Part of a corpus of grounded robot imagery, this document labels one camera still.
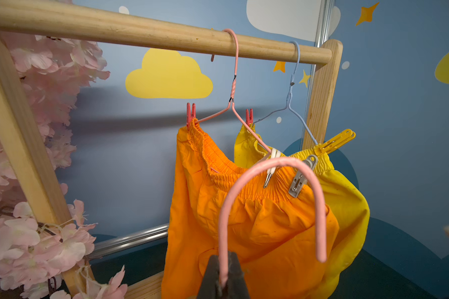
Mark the pink cherry blossom tree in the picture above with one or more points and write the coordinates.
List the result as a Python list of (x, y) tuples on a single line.
[(44, 242)]

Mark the grey clothespin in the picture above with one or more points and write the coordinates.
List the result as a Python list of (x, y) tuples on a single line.
[(300, 180)]

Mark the large yellow clothespin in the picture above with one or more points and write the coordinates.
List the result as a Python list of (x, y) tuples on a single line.
[(335, 143)]

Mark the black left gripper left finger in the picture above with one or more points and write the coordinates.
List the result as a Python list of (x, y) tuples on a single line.
[(210, 287)]

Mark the pink wire hanger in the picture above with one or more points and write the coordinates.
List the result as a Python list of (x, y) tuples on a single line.
[(231, 103), (257, 222)]

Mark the yellow shorts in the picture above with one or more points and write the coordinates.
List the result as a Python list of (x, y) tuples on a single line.
[(352, 213)]

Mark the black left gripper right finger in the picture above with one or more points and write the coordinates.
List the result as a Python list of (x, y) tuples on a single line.
[(236, 287)]

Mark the red clothespin on yellow shorts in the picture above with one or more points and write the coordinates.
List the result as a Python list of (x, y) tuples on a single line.
[(249, 117)]

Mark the red clothespin on orange shorts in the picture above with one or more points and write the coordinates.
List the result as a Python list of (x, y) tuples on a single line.
[(191, 113)]

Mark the light orange shorts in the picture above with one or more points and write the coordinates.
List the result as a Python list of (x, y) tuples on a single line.
[(192, 233)]

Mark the wooden clothes rack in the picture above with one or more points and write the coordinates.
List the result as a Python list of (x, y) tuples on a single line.
[(97, 33)]

